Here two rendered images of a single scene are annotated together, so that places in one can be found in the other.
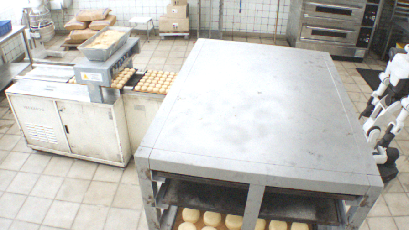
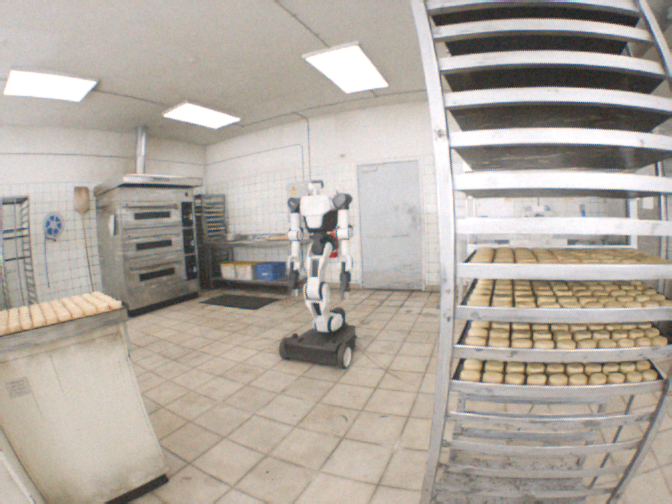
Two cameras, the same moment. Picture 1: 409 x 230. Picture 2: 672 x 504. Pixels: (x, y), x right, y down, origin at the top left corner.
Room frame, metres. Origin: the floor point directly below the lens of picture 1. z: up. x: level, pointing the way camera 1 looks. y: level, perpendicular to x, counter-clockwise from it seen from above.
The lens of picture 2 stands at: (1.01, 0.67, 1.16)
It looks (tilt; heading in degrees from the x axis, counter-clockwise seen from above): 6 degrees down; 291
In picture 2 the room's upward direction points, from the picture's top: 3 degrees counter-clockwise
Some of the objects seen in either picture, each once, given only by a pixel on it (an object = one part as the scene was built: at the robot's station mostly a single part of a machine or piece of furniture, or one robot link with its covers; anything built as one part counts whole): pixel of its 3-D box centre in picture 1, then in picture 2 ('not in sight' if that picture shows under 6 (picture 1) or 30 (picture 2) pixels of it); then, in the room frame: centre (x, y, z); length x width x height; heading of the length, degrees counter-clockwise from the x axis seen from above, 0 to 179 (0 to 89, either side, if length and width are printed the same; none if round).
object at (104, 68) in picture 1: (111, 67); not in sight; (2.43, 0.89, 1.01); 0.72 x 0.33 x 0.34; 170
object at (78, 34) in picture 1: (88, 32); not in sight; (5.45, 2.37, 0.32); 0.72 x 0.42 x 0.17; 92
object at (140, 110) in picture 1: (165, 122); (71, 418); (2.35, 0.39, 0.45); 0.70 x 0.34 x 0.90; 80
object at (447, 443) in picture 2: not in sight; (548, 447); (0.71, 0.04, 0.60); 0.64 x 0.03 x 0.03; 171
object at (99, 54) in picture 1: (107, 43); not in sight; (2.43, 0.89, 1.25); 0.56 x 0.29 x 0.14; 170
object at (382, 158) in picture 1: (374, 154); (327, 322); (2.08, -1.80, 0.28); 0.21 x 0.20 x 0.13; 87
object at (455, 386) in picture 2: not in sight; (567, 389); (0.71, 0.04, 0.78); 0.64 x 0.03 x 0.03; 171
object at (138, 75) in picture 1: (109, 72); not in sight; (2.59, 0.97, 0.87); 2.01 x 0.03 x 0.07; 80
